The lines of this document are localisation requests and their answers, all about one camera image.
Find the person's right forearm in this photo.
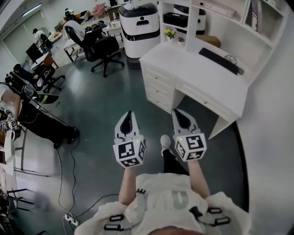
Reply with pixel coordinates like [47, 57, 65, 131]
[187, 159, 211, 201]

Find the row of books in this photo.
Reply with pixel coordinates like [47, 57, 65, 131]
[244, 0, 260, 32]

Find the person's left forearm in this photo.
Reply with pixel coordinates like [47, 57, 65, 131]
[118, 167, 139, 206]

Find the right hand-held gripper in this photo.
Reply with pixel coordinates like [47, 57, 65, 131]
[172, 108, 208, 162]

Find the brown wooden desk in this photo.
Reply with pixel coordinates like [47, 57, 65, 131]
[30, 52, 60, 71]

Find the person's black trouser leg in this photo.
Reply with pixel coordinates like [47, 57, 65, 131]
[161, 148, 190, 177]

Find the black floor cable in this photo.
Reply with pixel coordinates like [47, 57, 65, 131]
[55, 135, 120, 221]

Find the grey metal table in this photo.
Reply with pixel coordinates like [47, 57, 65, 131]
[0, 125, 51, 178]

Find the person's white shirt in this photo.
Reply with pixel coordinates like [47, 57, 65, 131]
[73, 172, 252, 235]

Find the black keyboard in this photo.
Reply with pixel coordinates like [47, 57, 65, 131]
[198, 47, 240, 75]

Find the long white box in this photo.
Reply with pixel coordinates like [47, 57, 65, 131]
[191, 0, 237, 18]

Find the person's white shoe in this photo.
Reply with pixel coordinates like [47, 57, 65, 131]
[160, 134, 172, 157]

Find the white metal-frame table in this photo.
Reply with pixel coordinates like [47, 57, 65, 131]
[62, 21, 123, 63]

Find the black box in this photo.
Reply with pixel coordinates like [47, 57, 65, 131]
[163, 11, 190, 28]

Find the white desk with hutch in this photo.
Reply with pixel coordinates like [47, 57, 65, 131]
[139, 0, 289, 140]

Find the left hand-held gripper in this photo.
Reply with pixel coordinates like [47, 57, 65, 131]
[112, 110, 147, 169]

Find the pink chair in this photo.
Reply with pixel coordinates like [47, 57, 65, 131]
[92, 2, 108, 19]

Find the black computer monitor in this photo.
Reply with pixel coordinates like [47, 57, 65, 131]
[25, 43, 45, 64]

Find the yellow flower pot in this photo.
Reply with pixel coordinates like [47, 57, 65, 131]
[164, 28, 176, 40]

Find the large white black robot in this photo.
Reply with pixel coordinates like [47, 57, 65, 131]
[119, 2, 161, 59]

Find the black office chair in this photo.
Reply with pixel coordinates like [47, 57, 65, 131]
[64, 24, 126, 78]
[13, 63, 66, 94]

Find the white power strip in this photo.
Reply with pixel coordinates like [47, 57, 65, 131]
[64, 213, 79, 227]

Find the ceiling light strip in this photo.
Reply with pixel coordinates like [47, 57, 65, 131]
[21, 3, 43, 17]

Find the brown cardboard box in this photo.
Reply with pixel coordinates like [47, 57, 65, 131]
[201, 34, 221, 49]

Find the white jacket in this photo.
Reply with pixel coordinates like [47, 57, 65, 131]
[62, 20, 86, 41]

